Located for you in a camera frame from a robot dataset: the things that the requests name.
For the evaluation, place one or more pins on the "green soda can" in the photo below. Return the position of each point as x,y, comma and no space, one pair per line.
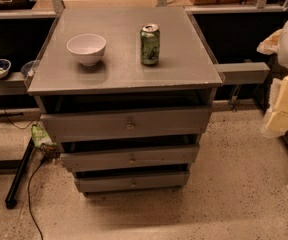
150,44

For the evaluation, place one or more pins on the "grey top drawer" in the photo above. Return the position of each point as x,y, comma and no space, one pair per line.
105,125

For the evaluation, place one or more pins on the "white ceramic bowl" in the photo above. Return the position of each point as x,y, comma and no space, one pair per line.
87,49

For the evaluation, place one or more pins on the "grey middle drawer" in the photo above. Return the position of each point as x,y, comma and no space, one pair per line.
130,158

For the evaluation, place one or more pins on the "grey side shelf beam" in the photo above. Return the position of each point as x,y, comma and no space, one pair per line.
243,73

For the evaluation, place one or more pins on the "green snack bag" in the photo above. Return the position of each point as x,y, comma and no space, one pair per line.
41,138

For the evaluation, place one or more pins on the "grey drawer cabinet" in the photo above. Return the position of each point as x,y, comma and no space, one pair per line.
183,77

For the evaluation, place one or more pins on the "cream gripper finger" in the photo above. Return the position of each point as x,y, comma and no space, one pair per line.
269,46
275,122

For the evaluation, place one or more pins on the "grey drawer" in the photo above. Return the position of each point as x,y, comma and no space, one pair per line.
140,181
130,158
105,125

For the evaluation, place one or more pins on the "clear plastic cup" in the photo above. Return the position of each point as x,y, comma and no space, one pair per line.
29,69

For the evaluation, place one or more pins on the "black metal leg bar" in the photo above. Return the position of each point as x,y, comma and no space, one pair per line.
10,200

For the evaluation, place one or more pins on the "grey bottom drawer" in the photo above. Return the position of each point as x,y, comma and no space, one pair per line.
140,181

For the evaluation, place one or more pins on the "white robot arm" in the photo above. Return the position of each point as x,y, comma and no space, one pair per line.
282,55

